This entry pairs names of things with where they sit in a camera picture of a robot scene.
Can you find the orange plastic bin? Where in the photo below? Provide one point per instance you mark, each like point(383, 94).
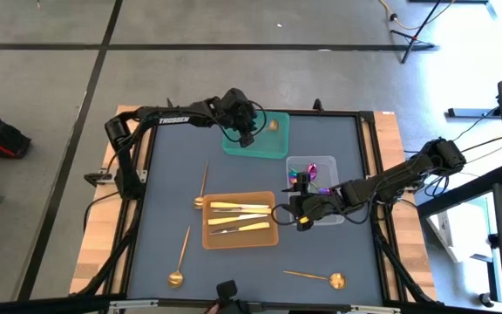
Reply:
point(238, 240)

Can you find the black frame clamp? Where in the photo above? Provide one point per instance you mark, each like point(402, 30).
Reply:
point(170, 104)
point(318, 104)

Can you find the black table frame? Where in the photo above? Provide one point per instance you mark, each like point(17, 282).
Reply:
point(329, 112)

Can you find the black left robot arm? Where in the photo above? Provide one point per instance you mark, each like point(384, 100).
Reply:
point(177, 118)

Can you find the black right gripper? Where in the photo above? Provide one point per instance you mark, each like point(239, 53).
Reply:
point(316, 205)

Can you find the clear plastic bin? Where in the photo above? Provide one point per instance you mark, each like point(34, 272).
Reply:
point(334, 170)

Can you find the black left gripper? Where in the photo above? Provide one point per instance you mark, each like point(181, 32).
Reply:
point(240, 109)

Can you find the person's hand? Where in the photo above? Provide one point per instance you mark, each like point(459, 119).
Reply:
point(213, 309)

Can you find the green plastic bin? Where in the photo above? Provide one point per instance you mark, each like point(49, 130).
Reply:
point(273, 144)

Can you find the iridescent purple spoon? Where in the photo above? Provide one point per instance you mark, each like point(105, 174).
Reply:
point(312, 171)
point(293, 175)
point(324, 191)

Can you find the black tripod stand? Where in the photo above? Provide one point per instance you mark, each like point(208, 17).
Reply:
point(414, 39)

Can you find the white box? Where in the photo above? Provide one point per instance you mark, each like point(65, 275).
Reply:
point(456, 248)

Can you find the black table-level camera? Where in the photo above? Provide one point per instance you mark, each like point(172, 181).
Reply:
point(227, 290)

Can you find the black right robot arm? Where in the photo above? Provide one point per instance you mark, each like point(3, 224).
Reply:
point(399, 176)

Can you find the gold spoon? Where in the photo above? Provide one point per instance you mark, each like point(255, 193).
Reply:
point(198, 202)
point(273, 125)
point(175, 278)
point(337, 281)

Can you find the grey table mat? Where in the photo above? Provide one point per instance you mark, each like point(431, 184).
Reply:
point(242, 266)

